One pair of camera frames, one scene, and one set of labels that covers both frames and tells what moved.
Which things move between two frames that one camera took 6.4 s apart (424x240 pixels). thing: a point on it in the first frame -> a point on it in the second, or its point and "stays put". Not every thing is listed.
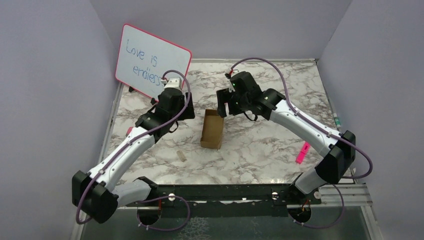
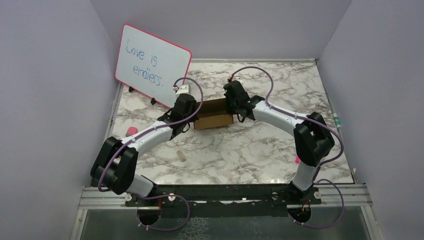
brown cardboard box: [212, 129] -> [214, 114]
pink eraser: [129, 129] stays put
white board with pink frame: [144, 58] stays put
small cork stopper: [181, 156] stays put
